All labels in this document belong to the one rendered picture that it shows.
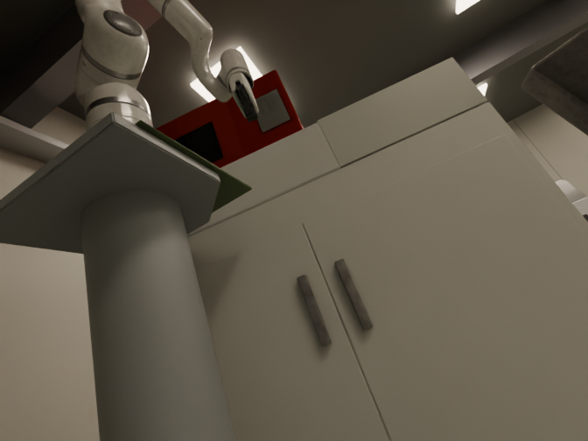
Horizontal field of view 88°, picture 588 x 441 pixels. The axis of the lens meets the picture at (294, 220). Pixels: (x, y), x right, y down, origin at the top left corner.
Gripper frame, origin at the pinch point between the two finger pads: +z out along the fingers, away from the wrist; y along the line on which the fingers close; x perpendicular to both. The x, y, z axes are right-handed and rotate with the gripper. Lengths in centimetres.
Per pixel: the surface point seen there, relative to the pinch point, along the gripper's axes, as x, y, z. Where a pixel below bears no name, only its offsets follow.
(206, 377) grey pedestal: -16, 12, 65
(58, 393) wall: -173, -100, 15
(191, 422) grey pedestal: -18, 14, 70
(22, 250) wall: -176, -65, -68
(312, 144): 11.6, -0.1, 21.4
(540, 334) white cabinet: 32, -11, 73
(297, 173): 5.4, -1.2, 26.8
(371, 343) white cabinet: 6, -9, 66
